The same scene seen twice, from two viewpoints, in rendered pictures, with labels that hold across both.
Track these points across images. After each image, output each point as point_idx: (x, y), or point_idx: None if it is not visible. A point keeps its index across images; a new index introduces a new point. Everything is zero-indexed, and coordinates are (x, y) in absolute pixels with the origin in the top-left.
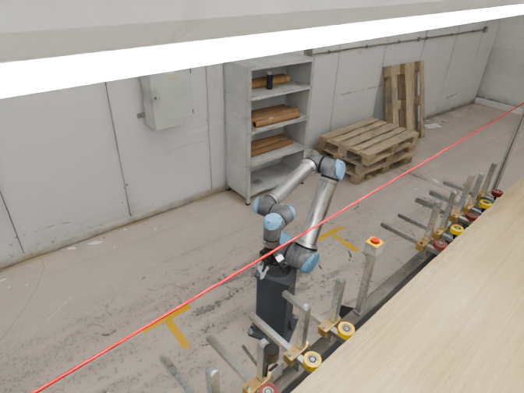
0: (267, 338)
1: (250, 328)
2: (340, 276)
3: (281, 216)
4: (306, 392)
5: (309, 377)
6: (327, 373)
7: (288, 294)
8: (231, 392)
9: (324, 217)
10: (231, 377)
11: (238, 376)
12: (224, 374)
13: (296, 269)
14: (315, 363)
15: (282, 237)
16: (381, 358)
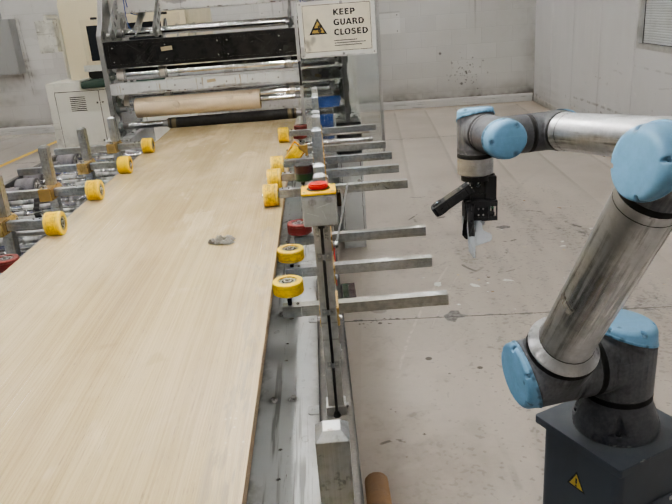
0: None
1: None
2: None
3: (477, 116)
4: (264, 238)
5: (276, 243)
6: (261, 252)
7: (434, 293)
8: (474, 480)
9: (572, 288)
10: (503, 490)
11: (500, 499)
12: (516, 484)
13: (589, 450)
14: (282, 247)
15: (618, 321)
16: (210, 286)
